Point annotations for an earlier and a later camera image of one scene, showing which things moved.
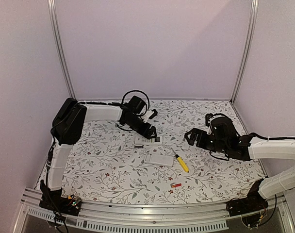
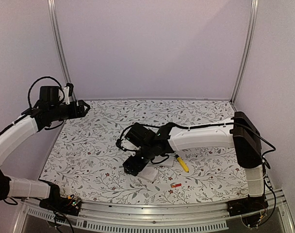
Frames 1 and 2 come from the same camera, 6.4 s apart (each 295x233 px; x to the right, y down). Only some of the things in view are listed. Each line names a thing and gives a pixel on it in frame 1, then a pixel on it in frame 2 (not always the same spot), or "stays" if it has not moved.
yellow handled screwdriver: [182, 163] stays
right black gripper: [199, 143] → [129, 165]
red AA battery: [176, 185] stays
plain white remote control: [159, 159] stays
